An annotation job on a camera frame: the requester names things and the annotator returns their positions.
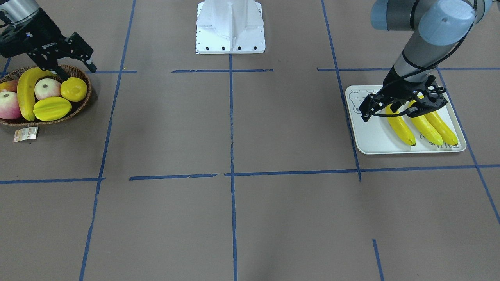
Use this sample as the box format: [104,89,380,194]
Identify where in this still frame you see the basket paper tag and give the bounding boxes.
[13,126,39,143]

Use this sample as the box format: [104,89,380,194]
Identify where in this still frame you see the yellow lemon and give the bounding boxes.
[60,78,88,103]

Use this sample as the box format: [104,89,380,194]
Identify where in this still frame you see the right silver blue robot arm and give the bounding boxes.
[0,0,97,81]

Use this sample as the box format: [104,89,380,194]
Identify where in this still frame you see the red yellow mango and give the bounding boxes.
[0,80,19,92]

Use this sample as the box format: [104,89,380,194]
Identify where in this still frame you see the brown wicker basket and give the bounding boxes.
[1,64,95,127]

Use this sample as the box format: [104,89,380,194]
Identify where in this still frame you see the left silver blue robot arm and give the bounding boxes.
[359,0,493,122]

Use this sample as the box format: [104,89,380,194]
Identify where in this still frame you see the yellow banana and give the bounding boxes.
[387,116,416,146]
[410,115,444,146]
[424,111,459,146]
[17,67,56,121]

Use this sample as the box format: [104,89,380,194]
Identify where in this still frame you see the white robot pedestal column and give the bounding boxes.
[195,0,266,54]

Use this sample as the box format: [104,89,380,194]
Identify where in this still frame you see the yellow star fruit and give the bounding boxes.
[33,96,73,121]

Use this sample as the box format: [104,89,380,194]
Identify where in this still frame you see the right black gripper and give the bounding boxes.
[0,10,97,81]

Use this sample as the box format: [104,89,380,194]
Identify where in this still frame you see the pale green apple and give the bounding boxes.
[34,78,61,101]

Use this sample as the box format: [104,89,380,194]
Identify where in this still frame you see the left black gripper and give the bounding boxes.
[359,74,448,123]

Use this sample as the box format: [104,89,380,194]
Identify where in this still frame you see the white rectangular bear plate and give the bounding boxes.
[345,85,467,155]

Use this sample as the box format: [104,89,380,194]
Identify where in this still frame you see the pink red apple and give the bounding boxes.
[0,91,22,120]

